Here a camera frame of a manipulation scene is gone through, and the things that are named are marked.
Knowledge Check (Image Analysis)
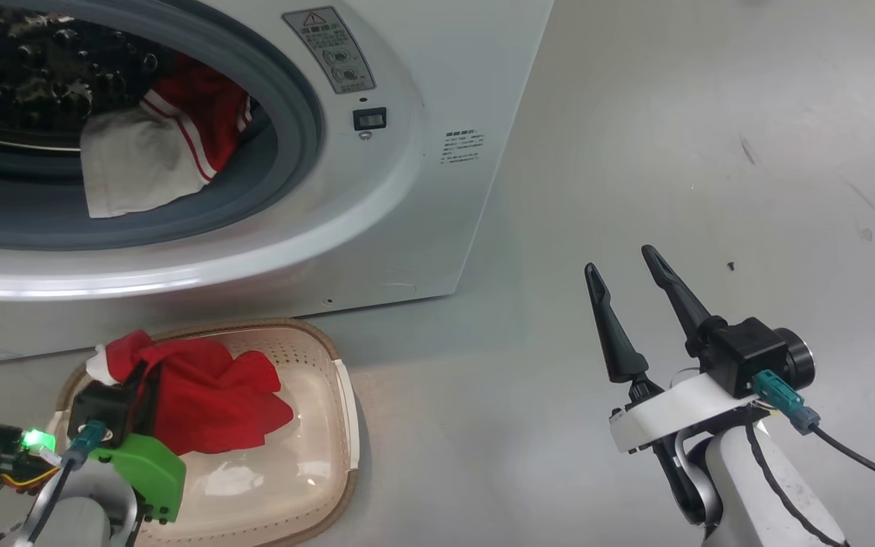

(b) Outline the grey warning sticker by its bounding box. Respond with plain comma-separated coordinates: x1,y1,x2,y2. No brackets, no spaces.
283,6,376,95

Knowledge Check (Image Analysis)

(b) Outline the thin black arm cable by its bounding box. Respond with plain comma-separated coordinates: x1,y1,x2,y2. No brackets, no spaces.
745,422,845,547

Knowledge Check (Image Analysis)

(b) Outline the white front-load washing machine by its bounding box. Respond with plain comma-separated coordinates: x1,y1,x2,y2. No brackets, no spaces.
0,0,556,365

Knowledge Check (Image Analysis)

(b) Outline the black right camera cable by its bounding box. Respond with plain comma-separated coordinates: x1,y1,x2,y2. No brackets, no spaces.
813,425,875,495

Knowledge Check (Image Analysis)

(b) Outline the teal left camera connector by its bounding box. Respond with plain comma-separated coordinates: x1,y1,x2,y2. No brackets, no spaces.
64,422,108,468

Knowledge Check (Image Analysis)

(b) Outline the red garment with white cuff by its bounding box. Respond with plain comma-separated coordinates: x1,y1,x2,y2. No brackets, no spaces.
87,330,294,457

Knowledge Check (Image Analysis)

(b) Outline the teal right camera connector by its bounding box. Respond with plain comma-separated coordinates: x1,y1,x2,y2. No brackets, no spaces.
753,370,822,435

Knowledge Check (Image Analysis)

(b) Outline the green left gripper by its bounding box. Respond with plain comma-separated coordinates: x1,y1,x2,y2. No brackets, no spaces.
92,361,186,525

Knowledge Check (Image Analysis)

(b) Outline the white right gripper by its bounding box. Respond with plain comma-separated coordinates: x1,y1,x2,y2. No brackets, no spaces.
584,245,761,457

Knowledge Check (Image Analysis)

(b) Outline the teal camera connector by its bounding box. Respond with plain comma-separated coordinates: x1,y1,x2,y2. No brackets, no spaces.
753,370,822,435
64,422,108,468

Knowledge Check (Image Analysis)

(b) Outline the red white striped garment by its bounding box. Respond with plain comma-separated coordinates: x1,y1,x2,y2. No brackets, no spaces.
81,53,252,220

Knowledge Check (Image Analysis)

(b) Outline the cream perforated laundry basket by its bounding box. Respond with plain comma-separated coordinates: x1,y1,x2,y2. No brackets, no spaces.
54,319,362,547

